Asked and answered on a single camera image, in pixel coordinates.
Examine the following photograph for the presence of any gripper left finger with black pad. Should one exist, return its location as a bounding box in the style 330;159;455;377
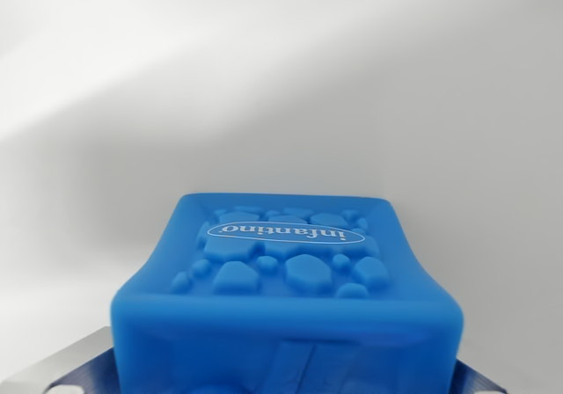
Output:
33;326;116;394

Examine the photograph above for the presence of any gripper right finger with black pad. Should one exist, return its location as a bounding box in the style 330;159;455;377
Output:
448;328;529;394

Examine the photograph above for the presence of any blue embossed soft cube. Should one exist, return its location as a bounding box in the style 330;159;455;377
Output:
109;193;466;394

